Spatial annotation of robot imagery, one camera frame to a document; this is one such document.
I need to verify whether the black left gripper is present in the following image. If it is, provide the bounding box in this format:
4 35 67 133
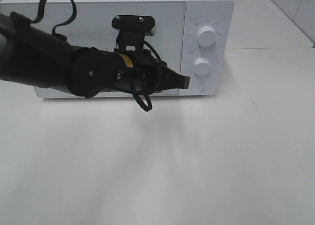
113 50 190 95

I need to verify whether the round white door release button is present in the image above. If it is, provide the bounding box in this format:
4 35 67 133
190 80 206 93

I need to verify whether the white microwave knob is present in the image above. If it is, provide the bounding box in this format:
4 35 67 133
193 58 212 76
197 25 217 47

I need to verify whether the white microwave door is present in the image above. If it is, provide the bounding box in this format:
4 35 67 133
0 1 184 98

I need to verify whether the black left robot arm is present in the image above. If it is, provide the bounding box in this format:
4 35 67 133
0 12 190 98

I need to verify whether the white microwave oven body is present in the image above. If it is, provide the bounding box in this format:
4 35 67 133
0 0 234 97

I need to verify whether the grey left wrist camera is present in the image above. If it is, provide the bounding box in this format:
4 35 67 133
111 15 156 53

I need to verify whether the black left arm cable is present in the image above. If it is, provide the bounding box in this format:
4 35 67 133
31 0 164 113

